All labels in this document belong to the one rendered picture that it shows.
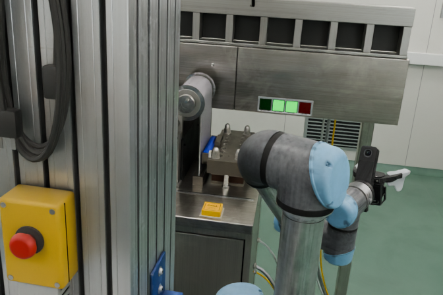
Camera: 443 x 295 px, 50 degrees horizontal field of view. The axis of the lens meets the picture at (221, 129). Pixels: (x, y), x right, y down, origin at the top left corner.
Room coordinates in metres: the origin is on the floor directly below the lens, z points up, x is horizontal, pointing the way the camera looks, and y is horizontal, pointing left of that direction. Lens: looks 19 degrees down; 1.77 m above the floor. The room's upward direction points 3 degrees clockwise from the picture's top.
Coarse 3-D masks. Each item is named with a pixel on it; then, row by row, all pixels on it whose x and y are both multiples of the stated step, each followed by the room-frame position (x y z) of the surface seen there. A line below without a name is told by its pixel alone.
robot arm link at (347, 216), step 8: (352, 192) 1.09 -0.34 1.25; (360, 192) 1.10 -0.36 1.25; (344, 200) 1.05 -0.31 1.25; (352, 200) 1.05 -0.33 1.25; (360, 200) 1.08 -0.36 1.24; (336, 208) 1.04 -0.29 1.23; (344, 208) 1.03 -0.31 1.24; (352, 208) 1.03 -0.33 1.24; (360, 208) 1.06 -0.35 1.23; (328, 216) 1.05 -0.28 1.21; (336, 216) 1.04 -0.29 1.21; (344, 216) 1.02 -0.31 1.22; (352, 216) 1.02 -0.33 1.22; (336, 224) 1.03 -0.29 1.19; (344, 224) 1.02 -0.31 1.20; (352, 224) 1.05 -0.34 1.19
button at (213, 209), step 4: (204, 204) 1.61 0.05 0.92; (208, 204) 1.61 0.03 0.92; (212, 204) 1.61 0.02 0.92; (216, 204) 1.61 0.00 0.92; (220, 204) 1.61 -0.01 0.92; (204, 208) 1.58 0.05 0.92; (208, 208) 1.58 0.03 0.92; (212, 208) 1.58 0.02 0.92; (216, 208) 1.58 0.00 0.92; (220, 208) 1.58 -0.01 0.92; (204, 212) 1.56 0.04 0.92; (208, 212) 1.56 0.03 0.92; (212, 212) 1.56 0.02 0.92; (216, 212) 1.56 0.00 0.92; (220, 212) 1.56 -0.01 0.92; (212, 216) 1.56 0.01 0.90; (216, 216) 1.56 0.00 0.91
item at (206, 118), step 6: (210, 102) 2.04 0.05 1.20; (210, 108) 2.05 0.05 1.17; (204, 114) 1.90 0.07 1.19; (210, 114) 2.05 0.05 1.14; (204, 120) 1.91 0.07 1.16; (210, 120) 2.06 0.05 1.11; (204, 126) 1.92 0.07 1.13; (204, 132) 1.92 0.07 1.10; (204, 138) 1.93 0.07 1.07; (204, 144) 1.93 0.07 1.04
